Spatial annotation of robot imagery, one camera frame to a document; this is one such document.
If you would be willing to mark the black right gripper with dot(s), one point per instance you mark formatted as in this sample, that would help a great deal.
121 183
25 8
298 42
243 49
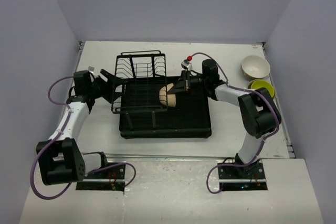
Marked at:
184 83

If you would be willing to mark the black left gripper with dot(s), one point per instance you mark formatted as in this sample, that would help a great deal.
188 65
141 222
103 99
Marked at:
112 81

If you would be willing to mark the tan wooden bowl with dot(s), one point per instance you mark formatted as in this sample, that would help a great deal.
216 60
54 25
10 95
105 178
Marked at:
166 99

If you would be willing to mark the black wire dish rack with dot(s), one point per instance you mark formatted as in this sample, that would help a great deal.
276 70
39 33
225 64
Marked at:
138 78

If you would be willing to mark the large beige ceramic bowl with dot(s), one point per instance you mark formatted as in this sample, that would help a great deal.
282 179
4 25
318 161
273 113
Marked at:
273 93

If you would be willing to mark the teal glazed bowl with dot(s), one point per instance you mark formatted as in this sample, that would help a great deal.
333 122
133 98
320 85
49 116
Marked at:
255 67

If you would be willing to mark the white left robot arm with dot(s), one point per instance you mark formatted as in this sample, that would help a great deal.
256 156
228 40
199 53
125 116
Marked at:
59 158

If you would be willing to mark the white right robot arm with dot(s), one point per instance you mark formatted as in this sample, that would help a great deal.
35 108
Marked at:
260 116

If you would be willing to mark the black plastic drain tray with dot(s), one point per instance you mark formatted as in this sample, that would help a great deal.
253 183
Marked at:
189 119

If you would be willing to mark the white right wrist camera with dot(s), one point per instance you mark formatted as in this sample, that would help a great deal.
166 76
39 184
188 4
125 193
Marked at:
186 65

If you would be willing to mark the aluminium table rail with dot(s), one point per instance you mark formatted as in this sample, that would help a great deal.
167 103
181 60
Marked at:
145 157

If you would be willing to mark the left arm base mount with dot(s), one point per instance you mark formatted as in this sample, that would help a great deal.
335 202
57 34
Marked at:
107 180

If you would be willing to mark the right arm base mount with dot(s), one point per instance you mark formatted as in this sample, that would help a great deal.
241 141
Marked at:
251 178

